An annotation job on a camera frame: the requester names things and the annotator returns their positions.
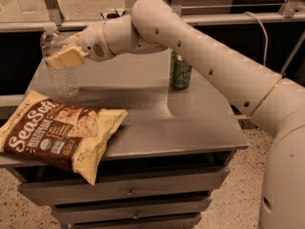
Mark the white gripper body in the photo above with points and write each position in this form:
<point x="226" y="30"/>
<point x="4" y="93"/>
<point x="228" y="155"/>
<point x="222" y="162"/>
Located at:
<point x="92" y="43"/>

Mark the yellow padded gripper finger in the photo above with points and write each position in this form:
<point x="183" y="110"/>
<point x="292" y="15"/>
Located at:
<point x="67" y="58"/>

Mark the clear plastic water bottle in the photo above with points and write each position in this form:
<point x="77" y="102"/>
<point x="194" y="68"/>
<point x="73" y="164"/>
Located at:
<point x="52" y="43"/>

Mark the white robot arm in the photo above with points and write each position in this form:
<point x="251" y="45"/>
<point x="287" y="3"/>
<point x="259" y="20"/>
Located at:
<point x="272" y="102"/>

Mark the brown sea salt chip bag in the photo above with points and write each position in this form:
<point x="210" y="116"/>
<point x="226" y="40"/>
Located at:
<point x="68" y="137"/>

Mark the black object behind glass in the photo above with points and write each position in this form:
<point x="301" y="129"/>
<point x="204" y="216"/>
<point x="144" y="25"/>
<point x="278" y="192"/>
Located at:
<point x="112" y="15"/>

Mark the green soda can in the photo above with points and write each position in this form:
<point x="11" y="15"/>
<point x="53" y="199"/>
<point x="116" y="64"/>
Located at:
<point x="180" y="72"/>

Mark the grey drawer cabinet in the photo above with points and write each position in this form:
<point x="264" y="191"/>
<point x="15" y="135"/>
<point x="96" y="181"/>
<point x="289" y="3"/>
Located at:
<point x="160" y="168"/>

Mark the metal window rail frame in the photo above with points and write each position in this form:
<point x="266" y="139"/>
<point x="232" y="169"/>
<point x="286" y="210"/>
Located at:
<point x="30" y="15"/>

